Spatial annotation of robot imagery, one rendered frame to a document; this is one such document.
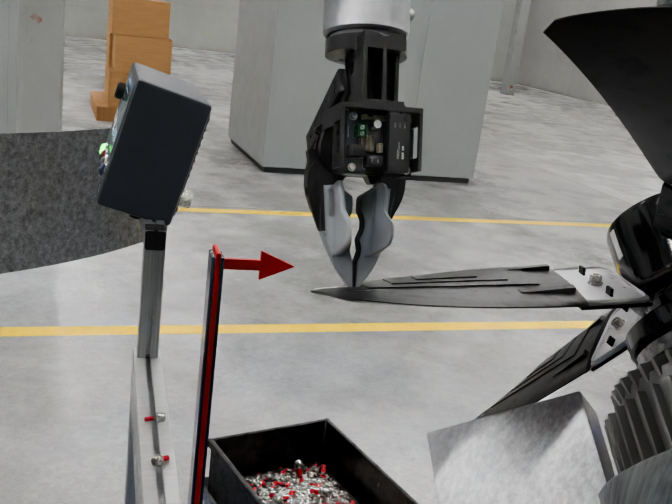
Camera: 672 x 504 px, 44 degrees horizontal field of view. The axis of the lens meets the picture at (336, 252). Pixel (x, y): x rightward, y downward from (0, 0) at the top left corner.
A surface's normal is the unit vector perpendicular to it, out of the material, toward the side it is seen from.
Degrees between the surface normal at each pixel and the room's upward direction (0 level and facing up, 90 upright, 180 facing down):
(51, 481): 0
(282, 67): 90
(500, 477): 55
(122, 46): 90
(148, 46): 90
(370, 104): 73
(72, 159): 90
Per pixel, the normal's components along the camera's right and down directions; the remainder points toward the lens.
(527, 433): -0.45, -0.43
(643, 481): -0.92, -0.11
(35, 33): 0.32, 0.31
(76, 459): 0.12, -0.95
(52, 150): 0.78, 0.27
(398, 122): 0.28, 0.01
